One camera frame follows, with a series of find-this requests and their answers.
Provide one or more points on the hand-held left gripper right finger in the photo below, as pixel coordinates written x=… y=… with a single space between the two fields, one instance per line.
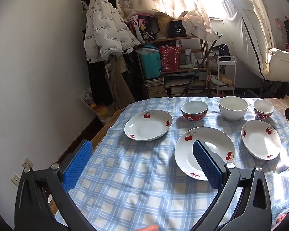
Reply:
x=207 y=163

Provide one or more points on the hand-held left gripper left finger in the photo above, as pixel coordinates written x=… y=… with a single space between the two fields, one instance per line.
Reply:
x=78 y=166

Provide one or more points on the white cherry print plate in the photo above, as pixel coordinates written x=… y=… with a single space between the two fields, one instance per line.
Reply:
x=147 y=127
x=260 y=139
x=189 y=154

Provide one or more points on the small red patterned bowl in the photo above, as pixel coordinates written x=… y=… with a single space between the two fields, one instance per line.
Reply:
x=263 y=107

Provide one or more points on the large red patterned bowl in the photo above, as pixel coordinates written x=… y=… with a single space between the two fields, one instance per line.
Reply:
x=194 y=108

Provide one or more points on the plain white bowl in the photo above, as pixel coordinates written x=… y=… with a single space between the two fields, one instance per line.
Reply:
x=233 y=108

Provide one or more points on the person's left hand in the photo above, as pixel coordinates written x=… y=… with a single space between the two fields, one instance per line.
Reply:
x=149 y=228

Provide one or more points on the brown blanket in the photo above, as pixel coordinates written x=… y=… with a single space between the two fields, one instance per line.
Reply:
x=104 y=128

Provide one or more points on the white folded quilt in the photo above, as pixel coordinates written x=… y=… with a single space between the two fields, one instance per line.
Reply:
x=283 y=65

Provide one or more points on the blue plaid cloth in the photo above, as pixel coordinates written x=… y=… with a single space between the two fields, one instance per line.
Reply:
x=134 y=173

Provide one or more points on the plastic bag of snacks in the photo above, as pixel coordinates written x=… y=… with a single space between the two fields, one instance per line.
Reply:
x=96 y=105

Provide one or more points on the flat pile of books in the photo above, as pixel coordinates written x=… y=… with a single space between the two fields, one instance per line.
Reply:
x=187 y=86

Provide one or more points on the white trolley cart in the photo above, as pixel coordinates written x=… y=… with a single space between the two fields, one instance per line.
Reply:
x=222 y=77

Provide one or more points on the black hanging garment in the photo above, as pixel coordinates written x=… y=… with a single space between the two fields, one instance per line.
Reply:
x=98 y=81

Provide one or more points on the black tripod pole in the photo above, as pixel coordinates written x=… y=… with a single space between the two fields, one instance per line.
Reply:
x=195 y=74

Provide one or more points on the tall stack of books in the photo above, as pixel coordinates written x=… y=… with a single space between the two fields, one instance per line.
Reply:
x=155 y=87

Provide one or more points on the beige trousers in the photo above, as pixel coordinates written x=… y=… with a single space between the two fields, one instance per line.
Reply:
x=119 y=81

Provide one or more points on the wooden shelf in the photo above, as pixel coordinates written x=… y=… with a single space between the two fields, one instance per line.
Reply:
x=183 y=70

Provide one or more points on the white hanging duvet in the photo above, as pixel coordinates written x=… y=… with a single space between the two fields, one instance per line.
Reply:
x=240 y=24

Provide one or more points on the red shopping bag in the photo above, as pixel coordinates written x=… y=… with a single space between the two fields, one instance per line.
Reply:
x=169 y=59

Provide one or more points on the black box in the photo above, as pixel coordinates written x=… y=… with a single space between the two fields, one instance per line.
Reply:
x=177 y=28

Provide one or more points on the white puffer jacket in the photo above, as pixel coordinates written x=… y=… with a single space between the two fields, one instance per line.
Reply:
x=106 y=28

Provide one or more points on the colourful tote bag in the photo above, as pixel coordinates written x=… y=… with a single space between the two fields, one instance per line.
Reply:
x=144 y=28

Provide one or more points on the white wall socket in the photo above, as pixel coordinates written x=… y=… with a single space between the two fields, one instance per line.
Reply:
x=16 y=179
x=27 y=163

